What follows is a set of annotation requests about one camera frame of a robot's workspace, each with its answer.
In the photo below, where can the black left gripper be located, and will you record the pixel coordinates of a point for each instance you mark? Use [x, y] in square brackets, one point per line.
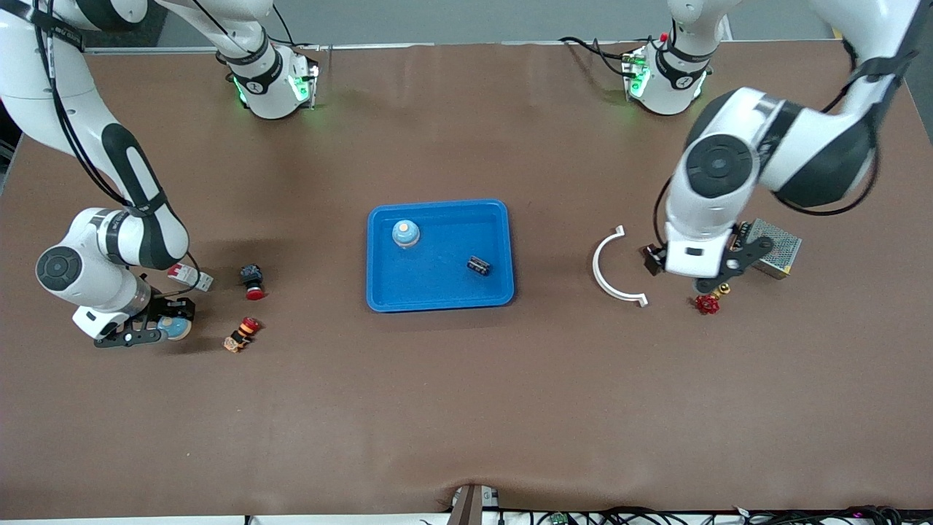
[651, 259]

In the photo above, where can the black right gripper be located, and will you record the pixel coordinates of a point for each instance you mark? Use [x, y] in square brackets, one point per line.
[162, 305]

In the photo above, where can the white curved plastic bracket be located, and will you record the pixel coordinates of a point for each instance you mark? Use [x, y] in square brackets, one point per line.
[595, 264]

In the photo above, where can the metal mesh power supply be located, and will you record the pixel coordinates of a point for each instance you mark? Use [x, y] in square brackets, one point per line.
[786, 248]

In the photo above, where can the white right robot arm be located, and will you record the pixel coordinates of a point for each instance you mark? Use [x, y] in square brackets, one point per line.
[44, 95]

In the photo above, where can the white red circuit breaker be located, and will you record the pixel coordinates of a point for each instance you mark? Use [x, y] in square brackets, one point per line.
[198, 278]

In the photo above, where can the black red emergency stop button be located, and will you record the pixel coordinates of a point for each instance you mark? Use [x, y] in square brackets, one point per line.
[253, 281]

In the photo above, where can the brown table mat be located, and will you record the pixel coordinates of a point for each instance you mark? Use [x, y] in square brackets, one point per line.
[466, 401]

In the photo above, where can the orange black red push button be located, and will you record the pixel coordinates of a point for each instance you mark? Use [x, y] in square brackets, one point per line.
[242, 335]

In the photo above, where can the metal table clamp bracket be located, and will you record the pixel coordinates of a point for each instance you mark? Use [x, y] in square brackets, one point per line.
[470, 507]

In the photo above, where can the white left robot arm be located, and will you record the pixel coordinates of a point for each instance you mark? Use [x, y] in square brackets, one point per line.
[707, 219]

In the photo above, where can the light blue call bell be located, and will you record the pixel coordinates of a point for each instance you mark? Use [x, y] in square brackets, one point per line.
[178, 332]
[405, 233]

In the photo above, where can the blue plastic tray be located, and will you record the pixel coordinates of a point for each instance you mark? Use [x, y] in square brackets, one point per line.
[437, 292]

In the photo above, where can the aluminium table edge rail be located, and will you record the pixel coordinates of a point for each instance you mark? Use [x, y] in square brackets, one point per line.
[437, 45]

